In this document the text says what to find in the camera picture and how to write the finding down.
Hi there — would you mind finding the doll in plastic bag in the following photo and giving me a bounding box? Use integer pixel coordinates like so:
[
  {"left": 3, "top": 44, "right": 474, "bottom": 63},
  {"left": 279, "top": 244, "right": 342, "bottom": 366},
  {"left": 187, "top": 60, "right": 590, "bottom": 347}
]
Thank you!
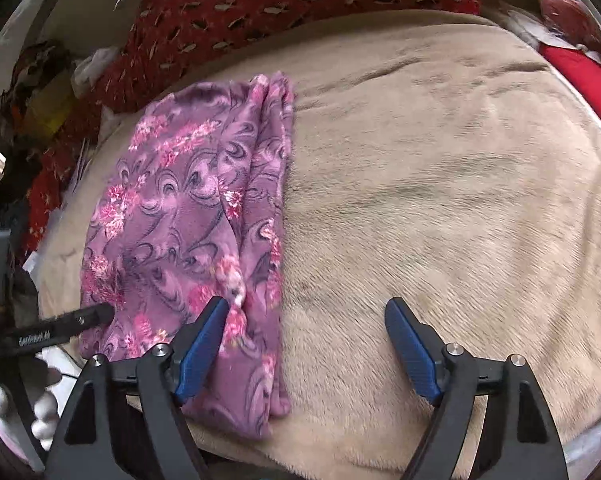
[{"left": 501, "top": 0, "right": 601, "bottom": 63}]

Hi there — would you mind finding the beige fleece blanket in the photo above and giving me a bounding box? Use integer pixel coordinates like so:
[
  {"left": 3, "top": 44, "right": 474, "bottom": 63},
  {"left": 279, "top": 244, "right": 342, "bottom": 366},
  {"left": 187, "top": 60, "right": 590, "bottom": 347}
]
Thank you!
[{"left": 37, "top": 8, "right": 601, "bottom": 480}]

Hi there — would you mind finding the red patterned pillow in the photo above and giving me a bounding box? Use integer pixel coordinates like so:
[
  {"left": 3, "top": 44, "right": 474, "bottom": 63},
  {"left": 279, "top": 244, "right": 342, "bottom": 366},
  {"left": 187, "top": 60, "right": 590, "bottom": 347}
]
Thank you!
[{"left": 22, "top": 0, "right": 481, "bottom": 254}]

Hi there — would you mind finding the purple floral shirt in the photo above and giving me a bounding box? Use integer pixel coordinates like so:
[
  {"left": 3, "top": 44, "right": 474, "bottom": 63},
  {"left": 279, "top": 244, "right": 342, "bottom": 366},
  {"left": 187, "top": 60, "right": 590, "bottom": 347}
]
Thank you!
[{"left": 79, "top": 73, "right": 294, "bottom": 439}]

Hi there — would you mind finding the red cloth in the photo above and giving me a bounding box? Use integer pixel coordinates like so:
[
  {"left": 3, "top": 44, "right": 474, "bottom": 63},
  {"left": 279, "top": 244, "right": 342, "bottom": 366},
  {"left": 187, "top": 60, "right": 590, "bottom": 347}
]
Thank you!
[{"left": 540, "top": 44, "right": 601, "bottom": 120}]

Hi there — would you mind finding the yellow black item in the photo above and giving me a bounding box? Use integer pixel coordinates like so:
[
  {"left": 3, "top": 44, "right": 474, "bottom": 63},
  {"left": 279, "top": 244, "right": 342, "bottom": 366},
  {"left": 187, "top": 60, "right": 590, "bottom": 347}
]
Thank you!
[{"left": 0, "top": 40, "right": 77, "bottom": 145}]

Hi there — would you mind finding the white gloved left hand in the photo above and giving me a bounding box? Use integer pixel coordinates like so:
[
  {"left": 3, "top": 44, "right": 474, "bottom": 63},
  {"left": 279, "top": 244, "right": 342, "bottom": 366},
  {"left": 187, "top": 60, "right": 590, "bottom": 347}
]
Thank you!
[{"left": 0, "top": 359, "right": 63, "bottom": 460}]

